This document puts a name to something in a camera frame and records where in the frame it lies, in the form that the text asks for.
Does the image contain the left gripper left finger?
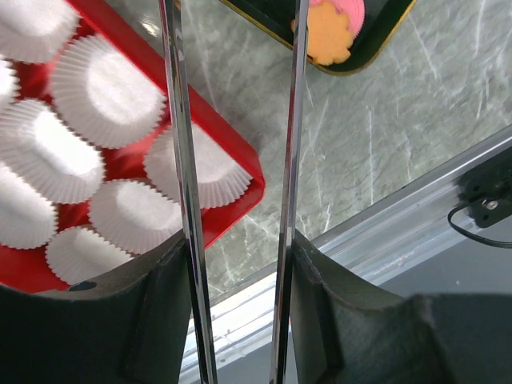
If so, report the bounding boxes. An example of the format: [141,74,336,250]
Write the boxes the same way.
[1,234,191,383]

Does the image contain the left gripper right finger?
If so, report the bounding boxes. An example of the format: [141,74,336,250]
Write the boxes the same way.
[290,235,511,383]

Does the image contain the metal tongs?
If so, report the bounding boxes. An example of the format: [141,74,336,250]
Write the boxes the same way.
[159,1,309,383]

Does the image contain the paper cup front left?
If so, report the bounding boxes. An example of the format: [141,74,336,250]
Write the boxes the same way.
[45,226,131,286]

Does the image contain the paper cup front middle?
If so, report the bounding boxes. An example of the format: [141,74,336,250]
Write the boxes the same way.
[89,179,182,254]

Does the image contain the red tin box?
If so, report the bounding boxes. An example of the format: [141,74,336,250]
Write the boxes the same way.
[1,1,265,293]

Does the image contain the paper cup middle left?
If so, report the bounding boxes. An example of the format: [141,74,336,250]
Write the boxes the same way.
[1,162,58,250]

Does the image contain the paper cup front right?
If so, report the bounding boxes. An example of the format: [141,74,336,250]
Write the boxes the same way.
[143,123,252,209]

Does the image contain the paper cup centre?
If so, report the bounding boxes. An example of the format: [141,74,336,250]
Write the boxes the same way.
[1,98,106,204]

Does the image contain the paper cup back middle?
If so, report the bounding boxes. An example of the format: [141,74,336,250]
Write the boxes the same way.
[0,55,20,112]

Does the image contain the flower cookie front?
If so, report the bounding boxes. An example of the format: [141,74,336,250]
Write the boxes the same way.
[306,1,354,66]

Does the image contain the paper cup back right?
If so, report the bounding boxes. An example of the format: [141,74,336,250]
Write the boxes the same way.
[1,0,79,63]

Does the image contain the black tray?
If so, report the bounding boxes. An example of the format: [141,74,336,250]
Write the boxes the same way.
[223,0,415,76]

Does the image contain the pink round cookie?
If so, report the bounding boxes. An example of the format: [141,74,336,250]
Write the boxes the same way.
[309,0,366,37]

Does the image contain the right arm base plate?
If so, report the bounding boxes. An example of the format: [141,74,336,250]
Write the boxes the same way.
[447,148,511,249]

